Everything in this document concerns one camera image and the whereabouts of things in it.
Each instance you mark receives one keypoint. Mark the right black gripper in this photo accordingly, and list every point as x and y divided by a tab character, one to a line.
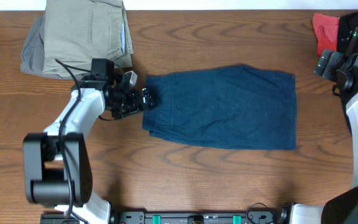
330	61

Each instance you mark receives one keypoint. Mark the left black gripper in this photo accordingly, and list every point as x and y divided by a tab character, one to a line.
135	106

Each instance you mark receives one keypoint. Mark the navy blue shorts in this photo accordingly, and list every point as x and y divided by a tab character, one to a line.
234	107

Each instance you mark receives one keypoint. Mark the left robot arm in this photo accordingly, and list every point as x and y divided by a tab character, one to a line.
56	163

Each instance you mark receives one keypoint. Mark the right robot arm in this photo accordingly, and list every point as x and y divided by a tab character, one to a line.
344	207

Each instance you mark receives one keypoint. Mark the red garment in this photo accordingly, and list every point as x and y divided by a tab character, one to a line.
326	32

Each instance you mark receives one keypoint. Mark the black printed t-shirt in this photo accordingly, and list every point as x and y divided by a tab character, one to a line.
347	24

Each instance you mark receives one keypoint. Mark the folded khaki trousers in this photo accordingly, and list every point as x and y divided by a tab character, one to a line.
77	31

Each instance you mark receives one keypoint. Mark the folded grey trousers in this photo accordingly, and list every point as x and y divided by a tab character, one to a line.
33	52

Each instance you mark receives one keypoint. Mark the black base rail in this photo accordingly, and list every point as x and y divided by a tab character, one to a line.
257	216

